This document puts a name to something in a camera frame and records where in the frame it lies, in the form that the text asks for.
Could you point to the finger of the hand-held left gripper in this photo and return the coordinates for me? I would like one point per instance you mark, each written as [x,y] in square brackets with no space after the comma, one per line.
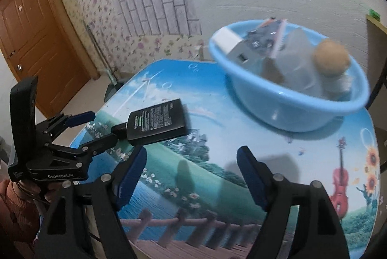
[81,118]
[99,144]

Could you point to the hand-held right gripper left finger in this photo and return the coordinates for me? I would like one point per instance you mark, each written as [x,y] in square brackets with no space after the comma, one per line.
[131,177]

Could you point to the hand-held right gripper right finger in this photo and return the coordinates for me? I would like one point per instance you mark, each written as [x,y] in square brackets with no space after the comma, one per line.
[251,180]

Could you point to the black power adapter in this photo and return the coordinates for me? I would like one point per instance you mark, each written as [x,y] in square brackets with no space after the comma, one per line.
[154,122]

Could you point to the blue plastic basin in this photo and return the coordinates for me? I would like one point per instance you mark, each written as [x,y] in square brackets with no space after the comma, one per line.
[287,113]

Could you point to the clear bag of cotton swabs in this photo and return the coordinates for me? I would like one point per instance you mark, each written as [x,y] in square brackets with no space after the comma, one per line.
[299,59]

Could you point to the white power adapter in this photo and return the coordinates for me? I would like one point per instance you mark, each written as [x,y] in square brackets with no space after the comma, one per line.
[229,41]

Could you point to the grey patterned packet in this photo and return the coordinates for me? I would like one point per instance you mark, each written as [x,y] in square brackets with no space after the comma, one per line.
[266,38]

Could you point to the tan plush toy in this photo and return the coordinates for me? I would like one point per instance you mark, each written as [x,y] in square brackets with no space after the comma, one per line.
[331,57]

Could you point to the person's left forearm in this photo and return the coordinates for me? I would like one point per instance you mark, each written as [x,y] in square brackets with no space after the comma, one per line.
[15,210]

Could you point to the person's left hand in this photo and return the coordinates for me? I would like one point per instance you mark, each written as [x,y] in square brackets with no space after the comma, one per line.
[50,191]

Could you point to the metal pole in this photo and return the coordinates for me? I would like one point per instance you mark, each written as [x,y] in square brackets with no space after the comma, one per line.
[99,53]

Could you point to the wooden door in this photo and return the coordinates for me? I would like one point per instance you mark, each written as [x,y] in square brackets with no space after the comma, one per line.
[36,35]

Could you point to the yellow-topped side table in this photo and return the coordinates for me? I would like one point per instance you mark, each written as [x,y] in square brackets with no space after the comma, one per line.
[375,35]

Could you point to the small green box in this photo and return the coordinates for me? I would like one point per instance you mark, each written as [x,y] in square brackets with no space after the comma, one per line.
[375,14]

